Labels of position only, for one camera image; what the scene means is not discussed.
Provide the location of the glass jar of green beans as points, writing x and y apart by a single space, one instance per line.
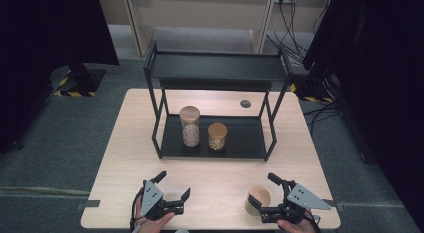
258 198

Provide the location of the striped black stand base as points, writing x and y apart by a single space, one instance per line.
311 88
78 81

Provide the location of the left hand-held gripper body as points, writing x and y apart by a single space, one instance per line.
151 198

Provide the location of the black metal shelf rack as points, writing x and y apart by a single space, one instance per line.
243 139

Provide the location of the tall jar of small grains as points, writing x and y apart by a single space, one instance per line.
190 126

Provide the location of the short jar of white seeds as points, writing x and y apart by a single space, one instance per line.
217 134

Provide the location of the person's left hand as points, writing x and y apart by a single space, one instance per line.
155 224

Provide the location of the person's right hand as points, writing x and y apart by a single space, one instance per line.
295 227

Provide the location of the black curtain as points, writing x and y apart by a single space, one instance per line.
376 76
50 43

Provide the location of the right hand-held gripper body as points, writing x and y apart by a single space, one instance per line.
296 201

